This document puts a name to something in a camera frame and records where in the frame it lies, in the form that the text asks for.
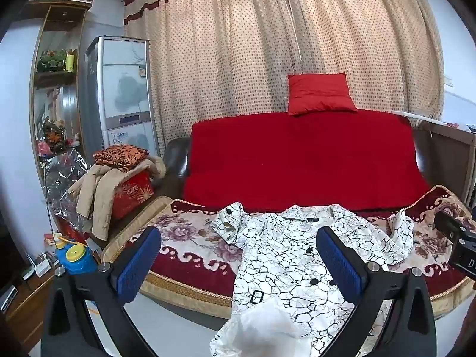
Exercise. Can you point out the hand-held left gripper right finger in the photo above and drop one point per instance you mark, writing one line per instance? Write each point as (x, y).
(340, 266)

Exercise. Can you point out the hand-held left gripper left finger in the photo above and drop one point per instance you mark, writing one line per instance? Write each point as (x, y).
(137, 266)

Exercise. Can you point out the white black crackle-patterned coat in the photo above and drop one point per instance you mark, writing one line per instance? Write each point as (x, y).
(282, 253)

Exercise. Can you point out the blue yellow plastic jug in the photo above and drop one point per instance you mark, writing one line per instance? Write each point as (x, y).
(76, 258)

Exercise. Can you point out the floral red beige blanket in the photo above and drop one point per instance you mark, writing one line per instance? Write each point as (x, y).
(193, 238)

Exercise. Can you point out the red gift box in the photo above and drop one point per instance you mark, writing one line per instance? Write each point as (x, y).
(132, 197)

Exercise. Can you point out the beige padded jacket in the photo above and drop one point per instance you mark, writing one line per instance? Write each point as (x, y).
(96, 200)

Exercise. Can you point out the dark leather sofa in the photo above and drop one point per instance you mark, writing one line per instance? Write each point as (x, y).
(174, 163)

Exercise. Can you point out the orange black folded blanket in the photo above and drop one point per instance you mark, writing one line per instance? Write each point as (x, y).
(119, 158)

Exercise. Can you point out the red sofa cover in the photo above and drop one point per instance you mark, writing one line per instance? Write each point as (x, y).
(297, 163)

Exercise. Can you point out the clear plastic wrap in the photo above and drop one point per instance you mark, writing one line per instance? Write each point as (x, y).
(63, 182)

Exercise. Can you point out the wooden television stand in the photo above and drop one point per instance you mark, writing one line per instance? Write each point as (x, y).
(26, 305)

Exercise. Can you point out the white flat board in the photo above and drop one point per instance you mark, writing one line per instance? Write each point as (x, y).
(416, 116)

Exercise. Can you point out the flower ornament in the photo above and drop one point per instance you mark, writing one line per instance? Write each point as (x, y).
(54, 135)

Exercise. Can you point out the red pillow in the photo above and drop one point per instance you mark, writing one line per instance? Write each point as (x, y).
(321, 93)

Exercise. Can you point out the standing air conditioner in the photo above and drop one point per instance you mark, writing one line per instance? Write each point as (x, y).
(122, 81)

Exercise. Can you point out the yellow bottle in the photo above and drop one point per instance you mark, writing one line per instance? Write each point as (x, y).
(70, 63)

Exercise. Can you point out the beige dotted curtain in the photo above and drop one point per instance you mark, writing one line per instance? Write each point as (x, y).
(223, 63)

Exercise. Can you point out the green ornament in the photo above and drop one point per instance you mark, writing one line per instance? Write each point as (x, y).
(52, 61)

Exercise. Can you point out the wooden display cabinet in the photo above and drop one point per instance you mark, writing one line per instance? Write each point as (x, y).
(61, 15)

